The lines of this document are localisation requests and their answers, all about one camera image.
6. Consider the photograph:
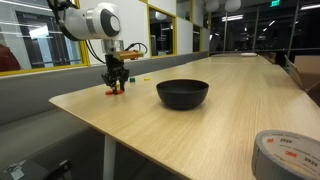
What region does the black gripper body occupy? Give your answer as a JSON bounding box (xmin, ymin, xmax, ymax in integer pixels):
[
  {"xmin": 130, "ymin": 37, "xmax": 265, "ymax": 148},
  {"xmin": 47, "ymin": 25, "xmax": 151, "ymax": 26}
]
[{"xmin": 104, "ymin": 53, "xmax": 122, "ymax": 74}]

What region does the black round bowl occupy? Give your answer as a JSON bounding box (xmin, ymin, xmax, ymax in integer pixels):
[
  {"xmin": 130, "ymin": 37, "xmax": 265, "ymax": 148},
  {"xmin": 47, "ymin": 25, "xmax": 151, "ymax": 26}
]
[{"xmin": 156, "ymin": 78, "xmax": 210, "ymax": 111}]

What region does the white table leg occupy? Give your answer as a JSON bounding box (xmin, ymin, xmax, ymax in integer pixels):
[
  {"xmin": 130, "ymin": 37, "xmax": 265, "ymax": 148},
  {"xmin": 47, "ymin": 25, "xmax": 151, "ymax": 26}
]
[{"xmin": 103, "ymin": 134, "xmax": 117, "ymax": 180}]

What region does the grey upholstered bench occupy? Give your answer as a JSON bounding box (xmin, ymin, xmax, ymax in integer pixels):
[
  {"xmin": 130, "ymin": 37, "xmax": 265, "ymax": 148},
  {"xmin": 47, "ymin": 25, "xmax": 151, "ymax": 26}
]
[{"xmin": 0, "ymin": 50, "xmax": 214, "ymax": 180}]

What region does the red rounded seat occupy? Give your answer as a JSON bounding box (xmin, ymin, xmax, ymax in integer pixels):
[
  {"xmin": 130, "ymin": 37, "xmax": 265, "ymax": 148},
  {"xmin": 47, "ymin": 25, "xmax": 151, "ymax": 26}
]
[{"xmin": 0, "ymin": 44, "xmax": 22, "ymax": 73}]

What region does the white pendant lamp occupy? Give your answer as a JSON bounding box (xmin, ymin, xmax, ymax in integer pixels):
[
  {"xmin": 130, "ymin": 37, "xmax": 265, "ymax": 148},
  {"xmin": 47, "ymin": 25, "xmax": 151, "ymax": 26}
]
[
  {"xmin": 204, "ymin": 0, "xmax": 220, "ymax": 13},
  {"xmin": 224, "ymin": 0, "xmax": 242, "ymax": 13}
]

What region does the brown cardboard box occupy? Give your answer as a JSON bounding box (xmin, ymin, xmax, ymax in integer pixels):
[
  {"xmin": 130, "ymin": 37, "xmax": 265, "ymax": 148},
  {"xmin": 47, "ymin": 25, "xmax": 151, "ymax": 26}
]
[{"xmin": 284, "ymin": 54, "xmax": 320, "ymax": 108}]

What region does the ceiling light strip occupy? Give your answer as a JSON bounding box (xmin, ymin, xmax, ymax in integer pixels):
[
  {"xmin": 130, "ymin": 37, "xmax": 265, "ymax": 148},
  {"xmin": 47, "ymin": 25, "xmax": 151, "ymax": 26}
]
[{"xmin": 299, "ymin": 3, "xmax": 320, "ymax": 11}]

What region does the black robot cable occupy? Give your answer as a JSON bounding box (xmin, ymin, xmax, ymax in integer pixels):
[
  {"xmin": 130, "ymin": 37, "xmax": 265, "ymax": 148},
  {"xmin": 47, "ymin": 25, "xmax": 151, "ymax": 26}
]
[{"xmin": 46, "ymin": 0, "xmax": 149, "ymax": 65}]

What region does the yellow window frame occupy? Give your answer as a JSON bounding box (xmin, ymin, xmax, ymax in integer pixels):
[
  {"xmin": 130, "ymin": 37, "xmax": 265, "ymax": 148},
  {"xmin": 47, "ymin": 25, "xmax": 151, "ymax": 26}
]
[{"xmin": 0, "ymin": 0, "xmax": 91, "ymax": 78}]

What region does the grey metal bracket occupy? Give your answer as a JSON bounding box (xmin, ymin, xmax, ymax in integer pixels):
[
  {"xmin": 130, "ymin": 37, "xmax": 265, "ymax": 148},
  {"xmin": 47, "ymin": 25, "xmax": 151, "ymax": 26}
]
[{"xmin": 6, "ymin": 163, "xmax": 26, "ymax": 180}]

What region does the grey duct tape roll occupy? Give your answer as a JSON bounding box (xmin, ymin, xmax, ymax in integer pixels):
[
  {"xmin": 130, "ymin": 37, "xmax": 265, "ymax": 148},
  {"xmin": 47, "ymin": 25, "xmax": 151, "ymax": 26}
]
[{"xmin": 251, "ymin": 129, "xmax": 320, "ymax": 180}]

